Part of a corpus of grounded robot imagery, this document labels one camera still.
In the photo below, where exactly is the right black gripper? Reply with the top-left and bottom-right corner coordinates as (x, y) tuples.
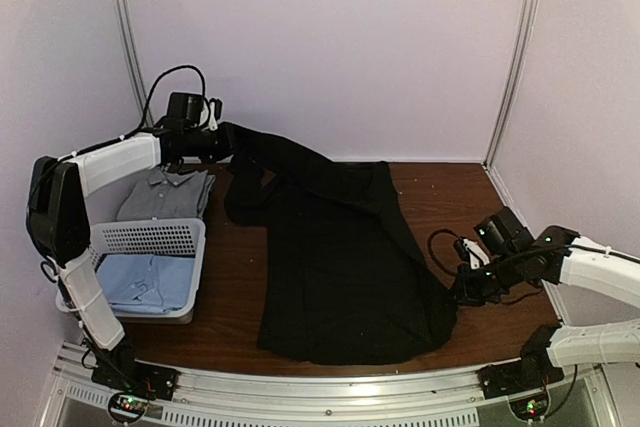
(444, 251), (524, 308)

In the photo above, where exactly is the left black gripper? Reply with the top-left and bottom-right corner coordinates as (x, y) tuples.
(184, 122), (244, 165)

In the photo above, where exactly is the black long sleeve shirt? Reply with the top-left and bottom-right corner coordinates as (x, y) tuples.
(224, 126), (457, 365)

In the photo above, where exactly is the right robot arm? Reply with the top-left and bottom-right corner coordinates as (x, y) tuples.
(451, 207), (639, 389)

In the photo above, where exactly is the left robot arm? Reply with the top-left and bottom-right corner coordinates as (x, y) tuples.
(25, 120), (237, 391)

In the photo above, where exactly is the grey cloth behind basket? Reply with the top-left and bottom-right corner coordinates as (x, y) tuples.
(116, 168), (216, 222)

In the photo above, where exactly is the white plastic mesh basket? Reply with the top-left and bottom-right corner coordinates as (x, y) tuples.
(53, 217), (207, 325)

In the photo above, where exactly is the right circuit board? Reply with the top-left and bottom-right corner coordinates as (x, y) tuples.
(509, 393), (550, 422)

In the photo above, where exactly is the circuit board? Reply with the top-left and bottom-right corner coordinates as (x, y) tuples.
(107, 392), (149, 423)
(509, 393), (550, 422)

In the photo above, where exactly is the folded light blue shirt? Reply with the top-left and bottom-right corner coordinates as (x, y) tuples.
(96, 254), (195, 315)

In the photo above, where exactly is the left circuit board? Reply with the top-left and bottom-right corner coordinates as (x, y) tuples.
(107, 392), (149, 423)

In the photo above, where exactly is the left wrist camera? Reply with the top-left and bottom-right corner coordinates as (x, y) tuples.
(199, 98), (223, 131)

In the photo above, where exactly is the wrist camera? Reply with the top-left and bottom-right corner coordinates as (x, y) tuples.
(199, 98), (223, 131)
(453, 237), (490, 270)

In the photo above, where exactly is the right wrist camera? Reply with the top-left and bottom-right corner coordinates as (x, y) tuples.
(453, 237), (490, 270)

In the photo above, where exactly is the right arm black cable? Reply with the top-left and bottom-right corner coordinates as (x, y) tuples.
(425, 229), (464, 276)

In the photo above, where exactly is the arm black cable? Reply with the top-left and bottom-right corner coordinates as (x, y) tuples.
(139, 64), (209, 133)
(425, 229), (464, 276)

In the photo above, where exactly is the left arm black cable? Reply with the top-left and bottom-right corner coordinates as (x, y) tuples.
(139, 64), (209, 133)

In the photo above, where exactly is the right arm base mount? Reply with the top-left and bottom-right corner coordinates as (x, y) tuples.
(476, 355), (565, 399)

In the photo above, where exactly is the front aluminium rail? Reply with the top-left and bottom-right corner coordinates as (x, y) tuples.
(49, 341), (609, 427)

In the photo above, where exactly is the left aluminium corner post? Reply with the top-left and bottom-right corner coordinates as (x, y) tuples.
(113, 0), (154, 133)

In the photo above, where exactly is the aluminium corner post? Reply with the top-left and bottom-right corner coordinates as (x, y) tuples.
(483, 0), (539, 170)
(113, 0), (154, 133)

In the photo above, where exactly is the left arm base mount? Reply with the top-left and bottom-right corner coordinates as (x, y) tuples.
(91, 360), (179, 401)

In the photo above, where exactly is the right aluminium corner post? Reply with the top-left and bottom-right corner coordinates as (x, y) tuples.
(483, 0), (539, 170)

